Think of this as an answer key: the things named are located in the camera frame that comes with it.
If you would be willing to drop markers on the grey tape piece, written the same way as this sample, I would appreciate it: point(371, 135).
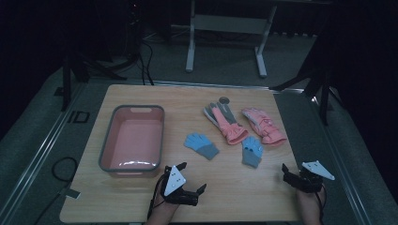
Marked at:
point(72, 193)

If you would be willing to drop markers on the person's right hand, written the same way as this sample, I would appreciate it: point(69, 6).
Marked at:
point(309, 203)

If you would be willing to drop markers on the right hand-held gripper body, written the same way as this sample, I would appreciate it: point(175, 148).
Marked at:
point(308, 182)

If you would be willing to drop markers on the grey round table grommet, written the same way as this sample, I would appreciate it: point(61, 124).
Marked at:
point(224, 99)

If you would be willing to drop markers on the black tripod stand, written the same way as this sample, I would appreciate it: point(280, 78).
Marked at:
point(67, 81)
point(324, 93)

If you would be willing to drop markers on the blue knit glove with dots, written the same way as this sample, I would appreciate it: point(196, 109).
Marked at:
point(252, 153)

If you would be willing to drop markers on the pink glove with grey palm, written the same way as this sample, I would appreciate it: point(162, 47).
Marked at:
point(228, 126)

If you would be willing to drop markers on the white desk frame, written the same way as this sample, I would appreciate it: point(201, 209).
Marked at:
point(230, 24)

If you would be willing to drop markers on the pink padded glove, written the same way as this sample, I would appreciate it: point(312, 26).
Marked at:
point(266, 128)

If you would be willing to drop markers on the plain blue knit glove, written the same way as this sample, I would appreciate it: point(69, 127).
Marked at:
point(200, 145)

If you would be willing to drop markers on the pink basin with grey rim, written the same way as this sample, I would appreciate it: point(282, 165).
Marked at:
point(134, 140)

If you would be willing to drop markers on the person's left hand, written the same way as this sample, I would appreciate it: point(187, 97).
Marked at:
point(162, 209)

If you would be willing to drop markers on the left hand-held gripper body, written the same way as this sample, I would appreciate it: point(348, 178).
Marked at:
point(174, 181)

